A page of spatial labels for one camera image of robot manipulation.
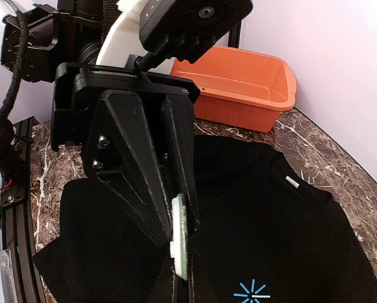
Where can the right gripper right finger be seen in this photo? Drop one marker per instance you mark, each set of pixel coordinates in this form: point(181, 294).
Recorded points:
point(199, 280)

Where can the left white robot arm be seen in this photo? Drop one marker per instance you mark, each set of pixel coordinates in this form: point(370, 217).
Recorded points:
point(35, 39)

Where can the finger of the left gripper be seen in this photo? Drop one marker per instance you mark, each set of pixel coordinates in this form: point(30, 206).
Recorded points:
point(177, 121)

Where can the left black frame post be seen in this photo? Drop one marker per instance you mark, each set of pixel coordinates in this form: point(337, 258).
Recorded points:
point(234, 36)

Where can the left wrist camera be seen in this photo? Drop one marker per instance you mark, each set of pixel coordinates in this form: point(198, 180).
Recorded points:
point(157, 33)

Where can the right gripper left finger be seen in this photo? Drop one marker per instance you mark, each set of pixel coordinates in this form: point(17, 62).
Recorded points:
point(165, 289)

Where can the orange plastic tub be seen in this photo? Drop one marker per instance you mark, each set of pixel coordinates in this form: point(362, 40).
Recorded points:
point(240, 88)

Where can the black t-shirt with blue logo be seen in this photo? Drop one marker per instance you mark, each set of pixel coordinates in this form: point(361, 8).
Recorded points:
point(267, 235)

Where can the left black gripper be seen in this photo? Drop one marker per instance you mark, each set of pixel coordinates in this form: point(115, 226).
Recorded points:
point(118, 154)

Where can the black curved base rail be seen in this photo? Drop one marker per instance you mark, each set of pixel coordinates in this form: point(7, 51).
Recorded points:
point(16, 221)

